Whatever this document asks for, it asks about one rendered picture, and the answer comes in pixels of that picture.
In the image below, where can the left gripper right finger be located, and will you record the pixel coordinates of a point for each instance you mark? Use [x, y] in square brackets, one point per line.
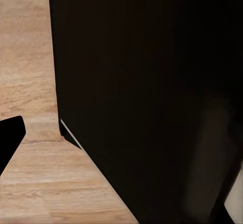
[235, 131]

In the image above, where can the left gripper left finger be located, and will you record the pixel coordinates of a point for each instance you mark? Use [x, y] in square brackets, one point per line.
[12, 132]

